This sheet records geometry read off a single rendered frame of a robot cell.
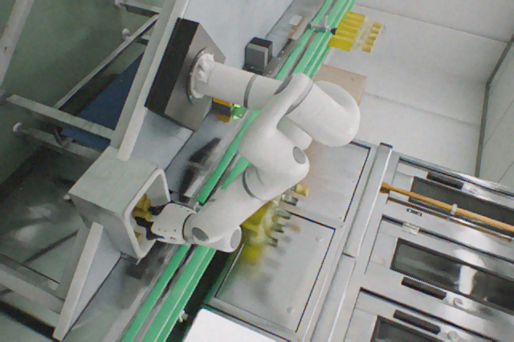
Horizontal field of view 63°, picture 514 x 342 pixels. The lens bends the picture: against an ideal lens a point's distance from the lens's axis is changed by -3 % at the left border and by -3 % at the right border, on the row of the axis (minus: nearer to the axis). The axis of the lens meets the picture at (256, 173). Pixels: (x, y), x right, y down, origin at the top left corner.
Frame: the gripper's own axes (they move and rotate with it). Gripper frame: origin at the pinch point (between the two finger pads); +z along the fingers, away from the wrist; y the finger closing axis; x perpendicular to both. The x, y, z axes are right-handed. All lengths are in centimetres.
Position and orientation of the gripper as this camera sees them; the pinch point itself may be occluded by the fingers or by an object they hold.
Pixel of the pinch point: (145, 216)
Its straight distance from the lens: 122.7
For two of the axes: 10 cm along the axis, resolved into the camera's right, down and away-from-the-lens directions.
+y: 4.0, -7.1, 5.9
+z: -8.9, -1.5, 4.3
